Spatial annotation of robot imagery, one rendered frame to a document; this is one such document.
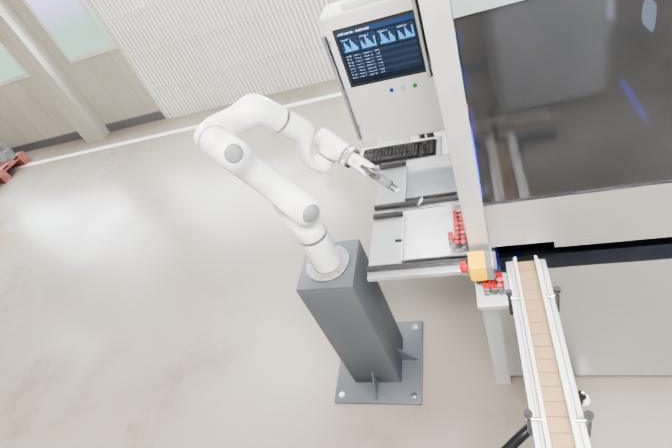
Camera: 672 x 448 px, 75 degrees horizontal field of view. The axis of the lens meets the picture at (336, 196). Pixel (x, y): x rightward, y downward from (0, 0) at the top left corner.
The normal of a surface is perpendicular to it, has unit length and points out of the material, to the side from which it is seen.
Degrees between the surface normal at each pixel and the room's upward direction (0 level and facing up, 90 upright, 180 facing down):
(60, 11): 90
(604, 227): 90
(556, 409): 0
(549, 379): 0
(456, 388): 0
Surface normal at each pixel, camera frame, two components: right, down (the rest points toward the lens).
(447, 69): -0.15, 0.69
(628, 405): -0.32, -0.72
